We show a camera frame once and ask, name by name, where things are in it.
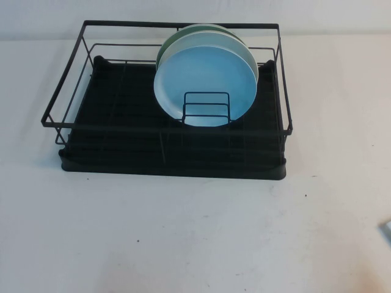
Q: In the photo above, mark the light blue plate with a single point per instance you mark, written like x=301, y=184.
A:
x=207, y=73

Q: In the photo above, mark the pale grey-green plate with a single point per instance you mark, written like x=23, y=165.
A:
x=210, y=39

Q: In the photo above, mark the green plate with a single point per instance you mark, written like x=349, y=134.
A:
x=175, y=38

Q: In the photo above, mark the black plastic drip tray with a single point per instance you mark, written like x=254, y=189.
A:
x=122, y=158

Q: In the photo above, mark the grey metal bracket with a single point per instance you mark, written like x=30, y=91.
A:
x=386, y=229

